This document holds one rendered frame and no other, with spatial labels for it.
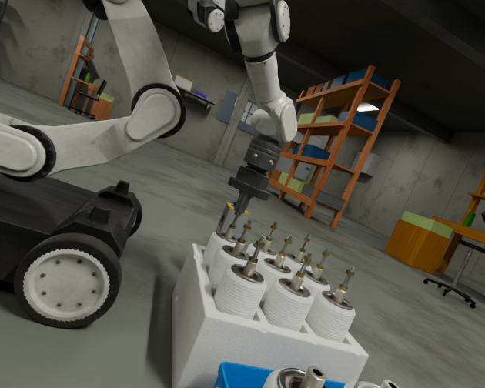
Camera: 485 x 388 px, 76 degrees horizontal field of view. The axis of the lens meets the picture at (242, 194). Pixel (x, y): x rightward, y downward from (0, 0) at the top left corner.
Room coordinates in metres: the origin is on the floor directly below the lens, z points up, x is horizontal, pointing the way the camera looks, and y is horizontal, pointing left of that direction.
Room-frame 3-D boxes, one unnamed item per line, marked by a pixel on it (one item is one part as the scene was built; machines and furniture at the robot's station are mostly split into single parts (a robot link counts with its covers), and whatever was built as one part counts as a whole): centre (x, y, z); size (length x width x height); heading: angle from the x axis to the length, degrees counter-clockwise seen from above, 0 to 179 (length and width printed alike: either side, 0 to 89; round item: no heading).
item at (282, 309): (0.68, -0.19, 0.16); 0.10 x 0.10 x 0.18
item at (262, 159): (0.87, -0.01, 0.45); 0.13 x 0.10 x 0.12; 68
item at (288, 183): (6.25, -0.97, 1.29); 2.87 x 0.75 x 2.58; 17
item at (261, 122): (0.89, -0.01, 0.57); 0.11 x 0.11 x 0.11; 56
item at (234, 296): (0.64, -0.07, 0.16); 0.10 x 0.10 x 0.18
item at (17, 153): (0.80, 0.61, 0.28); 0.21 x 0.20 x 0.13; 106
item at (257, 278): (0.64, -0.07, 0.25); 0.08 x 0.08 x 0.01
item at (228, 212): (1.05, 0.00, 0.16); 0.07 x 0.07 x 0.31; 16
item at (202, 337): (0.79, -0.16, 0.09); 0.39 x 0.39 x 0.18; 16
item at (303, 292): (0.68, -0.19, 0.25); 0.08 x 0.08 x 0.01
